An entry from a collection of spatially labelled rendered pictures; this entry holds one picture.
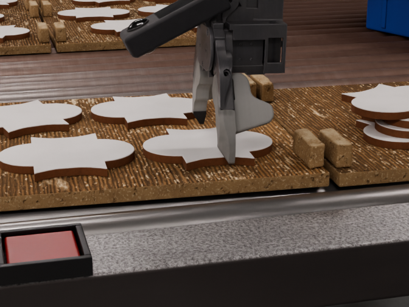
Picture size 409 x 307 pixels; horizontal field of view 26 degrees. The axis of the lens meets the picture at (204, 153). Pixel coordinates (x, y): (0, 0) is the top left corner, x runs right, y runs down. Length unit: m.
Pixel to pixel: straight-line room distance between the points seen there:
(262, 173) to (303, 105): 0.27
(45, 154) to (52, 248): 0.21
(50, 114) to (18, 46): 0.48
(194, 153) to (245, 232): 0.15
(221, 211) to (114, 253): 0.13
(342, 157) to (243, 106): 0.12
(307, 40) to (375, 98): 0.63
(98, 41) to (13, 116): 0.52
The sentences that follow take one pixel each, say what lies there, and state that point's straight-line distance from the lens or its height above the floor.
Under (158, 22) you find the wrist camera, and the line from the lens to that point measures 0.90.
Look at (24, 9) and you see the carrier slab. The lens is 1.95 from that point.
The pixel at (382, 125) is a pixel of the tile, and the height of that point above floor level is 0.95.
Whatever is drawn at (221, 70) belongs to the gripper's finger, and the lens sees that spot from 0.89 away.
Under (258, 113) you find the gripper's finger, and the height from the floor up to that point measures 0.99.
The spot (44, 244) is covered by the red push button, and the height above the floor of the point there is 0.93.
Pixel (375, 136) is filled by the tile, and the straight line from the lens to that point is 1.01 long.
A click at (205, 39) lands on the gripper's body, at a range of 0.93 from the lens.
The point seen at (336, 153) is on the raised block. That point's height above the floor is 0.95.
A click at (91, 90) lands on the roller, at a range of 1.32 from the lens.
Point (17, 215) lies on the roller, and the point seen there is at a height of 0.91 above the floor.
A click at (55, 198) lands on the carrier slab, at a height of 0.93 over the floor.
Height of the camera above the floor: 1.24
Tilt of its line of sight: 18 degrees down
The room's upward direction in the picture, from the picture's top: straight up
